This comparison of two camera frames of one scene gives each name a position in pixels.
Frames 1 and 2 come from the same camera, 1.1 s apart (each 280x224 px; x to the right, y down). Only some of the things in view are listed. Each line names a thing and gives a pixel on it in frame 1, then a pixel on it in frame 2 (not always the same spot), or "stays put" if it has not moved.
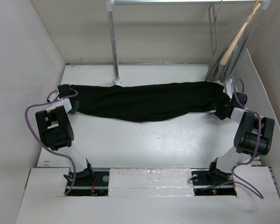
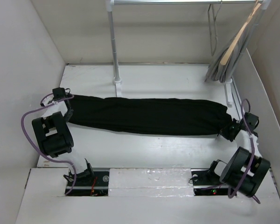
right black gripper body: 221,107 to 227,131
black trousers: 149,101 to 155,116
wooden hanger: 239,36 stays put
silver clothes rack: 230,82 stays put
